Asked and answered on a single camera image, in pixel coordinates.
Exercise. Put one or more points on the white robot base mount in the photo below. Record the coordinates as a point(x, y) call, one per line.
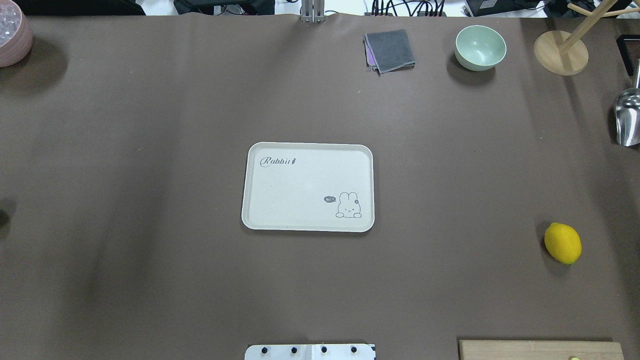
point(318, 351)

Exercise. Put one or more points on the aluminium frame post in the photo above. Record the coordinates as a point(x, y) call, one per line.
point(313, 11)

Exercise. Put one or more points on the pink bowl with ice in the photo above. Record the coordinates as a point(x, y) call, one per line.
point(16, 37)

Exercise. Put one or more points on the grey folded cloth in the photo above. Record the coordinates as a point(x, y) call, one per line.
point(388, 51)

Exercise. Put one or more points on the yellow lemon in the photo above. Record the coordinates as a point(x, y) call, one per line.
point(563, 243)

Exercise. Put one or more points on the white rabbit tray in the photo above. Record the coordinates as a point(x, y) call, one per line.
point(296, 186)

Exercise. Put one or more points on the wooden cutting board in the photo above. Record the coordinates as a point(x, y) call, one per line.
point(539, 350)

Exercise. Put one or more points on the black framed tray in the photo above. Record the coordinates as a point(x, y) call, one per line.
point(629, 48)

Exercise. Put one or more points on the wooden mug tree stand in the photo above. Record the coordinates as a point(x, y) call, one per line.
point(564, 53)

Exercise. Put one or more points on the metal scoop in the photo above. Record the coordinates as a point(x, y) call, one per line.
point(627, 113)

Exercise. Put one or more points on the mint green bowl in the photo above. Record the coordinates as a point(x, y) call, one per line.
point(479, 48)

